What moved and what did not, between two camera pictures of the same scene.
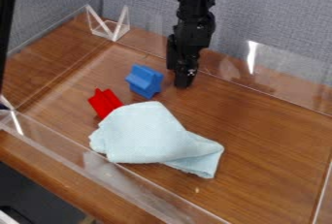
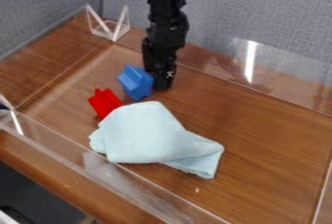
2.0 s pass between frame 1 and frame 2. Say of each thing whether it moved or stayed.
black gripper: moved
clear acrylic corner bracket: stayed
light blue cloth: stayed
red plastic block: stayed
